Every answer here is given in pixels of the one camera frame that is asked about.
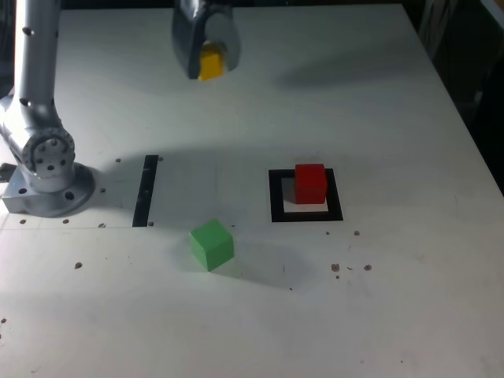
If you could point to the black tape strip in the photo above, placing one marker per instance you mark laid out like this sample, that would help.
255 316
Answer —
145 189

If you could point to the red cube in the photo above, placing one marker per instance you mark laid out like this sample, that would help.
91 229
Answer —
311 183

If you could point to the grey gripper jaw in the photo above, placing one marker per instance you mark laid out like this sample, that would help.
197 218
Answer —
187 43
232 43

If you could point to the black tape square outline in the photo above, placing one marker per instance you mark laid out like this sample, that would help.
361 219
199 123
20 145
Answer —
275 197

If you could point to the yellow cube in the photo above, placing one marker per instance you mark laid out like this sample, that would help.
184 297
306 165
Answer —
210 65

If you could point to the green cube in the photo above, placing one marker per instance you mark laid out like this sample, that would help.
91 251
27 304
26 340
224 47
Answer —
210 246

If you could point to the white background furniture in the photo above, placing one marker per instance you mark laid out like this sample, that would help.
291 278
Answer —
437 23

